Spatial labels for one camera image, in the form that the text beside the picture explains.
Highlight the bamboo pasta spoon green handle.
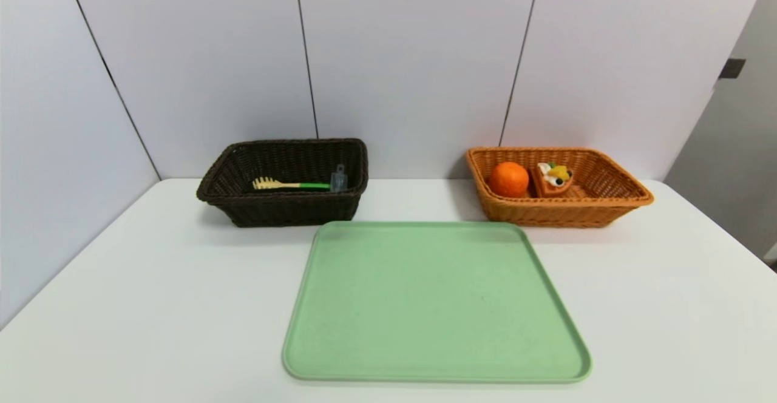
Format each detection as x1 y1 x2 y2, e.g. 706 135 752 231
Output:
253 177 332 191

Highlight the orange fruit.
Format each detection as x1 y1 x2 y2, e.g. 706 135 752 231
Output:
488 161 531 198

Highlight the toy waffle slice with cream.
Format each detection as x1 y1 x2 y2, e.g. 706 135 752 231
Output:
532 161 575 198

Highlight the dark brown wicker basket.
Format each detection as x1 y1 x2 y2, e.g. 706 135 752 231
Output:
196 138 369 228

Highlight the orange wicker basket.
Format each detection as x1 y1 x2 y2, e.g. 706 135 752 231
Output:
466 147 655 229

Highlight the light green plastic tray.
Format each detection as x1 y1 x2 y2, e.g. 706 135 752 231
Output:
282 221 592 384

